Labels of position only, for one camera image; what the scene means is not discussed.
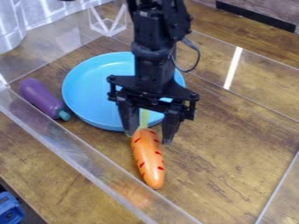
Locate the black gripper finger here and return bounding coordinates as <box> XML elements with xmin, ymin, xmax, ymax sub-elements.
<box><xmin>118</xmin><ymin>100</ymin><xmax>139</xmax><ymax>137</ymax></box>
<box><xmin>163</xmin><ymin>107</ymin><xmax>184</xmax><ymax>144</ymax></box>

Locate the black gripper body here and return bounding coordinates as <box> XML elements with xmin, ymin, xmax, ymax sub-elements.
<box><xmin>107</xmin><ymin>44</ymin><xmax>201</xmax><ymax>121</ymax></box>

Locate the orange toy carrot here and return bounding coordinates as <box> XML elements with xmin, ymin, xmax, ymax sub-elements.
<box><xmin>131</xmin><ymin>109</ymin><xmax>166</xmax><ymax>189</ymax></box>

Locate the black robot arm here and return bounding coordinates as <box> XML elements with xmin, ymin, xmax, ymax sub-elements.
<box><xmin>107</xmin><ymin>0</ymin><xmax>201</xmax><ymax>144</ymax></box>

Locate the blue round plate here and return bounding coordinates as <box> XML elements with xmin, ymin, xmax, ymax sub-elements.
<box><xmin>60</xmin><ymin>51</ymin><xmax>187</xmax><ymax>132</ymax></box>

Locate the purple toy eggplant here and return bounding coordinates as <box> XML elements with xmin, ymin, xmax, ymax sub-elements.
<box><xmin>19</xmin><ymin>78</ymin><xmax>71</xmax><ymax>121</ymax></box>

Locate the clear acrylic front barrier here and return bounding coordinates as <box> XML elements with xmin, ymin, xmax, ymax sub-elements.
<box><xmin>0</xmin><ymin>75</ymin><xmax>202</xmax><ymax>224</ymax></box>

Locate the black bar in background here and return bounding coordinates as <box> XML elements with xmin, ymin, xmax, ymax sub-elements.
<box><xmin>217</xmin><ymin>0</ymin><xmax>295</xmax><ymax>33</ymax></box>

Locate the white curtain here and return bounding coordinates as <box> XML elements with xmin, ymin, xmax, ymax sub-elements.
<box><xmin>0</xmin><ymin>0</ymin><xmax>112</xmax><ymax>54</ymax></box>

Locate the blue object at corner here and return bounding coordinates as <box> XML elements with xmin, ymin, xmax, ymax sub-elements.
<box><xmin>0</xmin><ymin>192</ymin><xmax>24</xmax><ymax>224</ymax></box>

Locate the clear acrylic corner bracket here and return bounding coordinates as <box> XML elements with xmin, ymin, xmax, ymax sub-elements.
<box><xmin>88</xmin><ymin>3</ymin><xmax>127</xmax><ymax>37</ymax></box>

